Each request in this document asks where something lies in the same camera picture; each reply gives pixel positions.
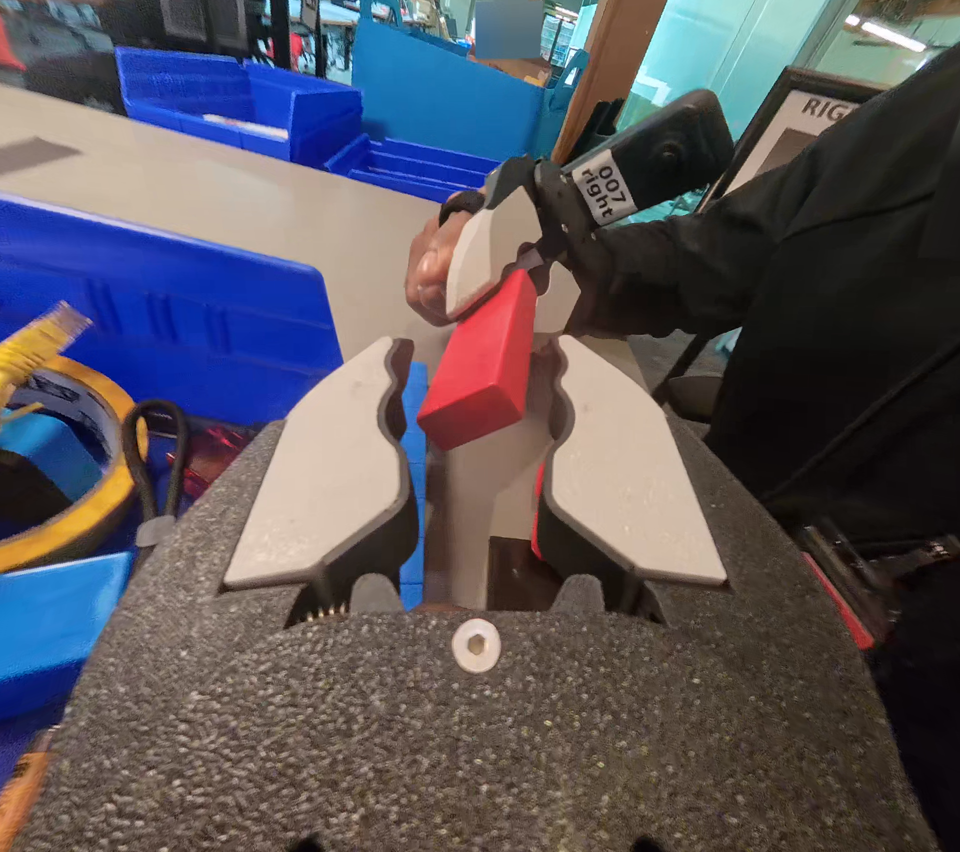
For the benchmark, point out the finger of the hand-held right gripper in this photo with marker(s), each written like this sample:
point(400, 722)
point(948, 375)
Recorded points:
point(487, 251)
point(559, 300)

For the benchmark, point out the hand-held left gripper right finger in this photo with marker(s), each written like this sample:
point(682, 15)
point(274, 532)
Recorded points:
point(637, 492)

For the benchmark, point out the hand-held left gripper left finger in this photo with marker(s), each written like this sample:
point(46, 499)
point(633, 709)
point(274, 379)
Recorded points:
point(315, 492)

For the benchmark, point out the red block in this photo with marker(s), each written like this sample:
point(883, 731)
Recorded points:
point(480, 372)

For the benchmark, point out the deep blue storage bin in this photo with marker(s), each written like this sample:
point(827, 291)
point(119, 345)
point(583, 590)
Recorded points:
point(187, 312)

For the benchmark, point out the person's right forearm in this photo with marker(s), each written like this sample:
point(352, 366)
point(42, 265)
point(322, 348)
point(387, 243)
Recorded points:
point(660, 274)

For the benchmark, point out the blue segmented bar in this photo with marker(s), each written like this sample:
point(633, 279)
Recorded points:
point(412, 492)

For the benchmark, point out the red translucent case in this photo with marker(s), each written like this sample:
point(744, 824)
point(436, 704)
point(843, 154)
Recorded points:
point(217, 462)

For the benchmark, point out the red two-stud brick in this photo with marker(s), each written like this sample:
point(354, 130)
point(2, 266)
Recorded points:
point(537, 514)

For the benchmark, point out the low blue storage bin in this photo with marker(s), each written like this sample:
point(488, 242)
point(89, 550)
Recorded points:
point(420, 165)

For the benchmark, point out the black rectangular mat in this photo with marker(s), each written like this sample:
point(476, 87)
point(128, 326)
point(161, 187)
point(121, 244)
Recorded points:
point(517, 574)

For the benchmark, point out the brown cardboard box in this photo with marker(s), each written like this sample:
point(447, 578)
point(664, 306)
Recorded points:
point(517, 70)

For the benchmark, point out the large light blue tote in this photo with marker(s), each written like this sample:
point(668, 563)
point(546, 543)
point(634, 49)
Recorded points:
point(442, 94)

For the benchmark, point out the yellow tape roll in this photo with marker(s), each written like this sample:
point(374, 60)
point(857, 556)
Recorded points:
point(90, 525)

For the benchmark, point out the black framed sign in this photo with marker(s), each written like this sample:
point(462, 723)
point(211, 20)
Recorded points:
point(787, 146)

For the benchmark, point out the white red packet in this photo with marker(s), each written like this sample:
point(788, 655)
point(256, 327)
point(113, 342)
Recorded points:
point(247, 125)

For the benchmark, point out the light blue cube block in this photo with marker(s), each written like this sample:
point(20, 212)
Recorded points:
point(52, 627)

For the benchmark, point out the blue divided storage bin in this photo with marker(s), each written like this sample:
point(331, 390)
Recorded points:
point(187, 86)

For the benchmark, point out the wooden post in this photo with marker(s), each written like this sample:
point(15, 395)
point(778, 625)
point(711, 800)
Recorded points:
point(637, 4)

